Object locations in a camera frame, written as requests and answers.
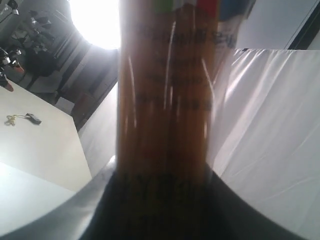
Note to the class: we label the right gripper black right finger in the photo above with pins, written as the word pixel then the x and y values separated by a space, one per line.
pixel 228 217

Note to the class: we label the bright studio lamp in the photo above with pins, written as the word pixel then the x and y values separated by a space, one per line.
pixel 97 21

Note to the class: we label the white side table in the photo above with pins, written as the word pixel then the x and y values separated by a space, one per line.
pixel 51 151

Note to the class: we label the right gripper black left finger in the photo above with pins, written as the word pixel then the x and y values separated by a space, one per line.
pixel 35 209

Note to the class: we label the spaghetti packet with Italian flag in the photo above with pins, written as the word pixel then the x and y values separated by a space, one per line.
pixel 173 57

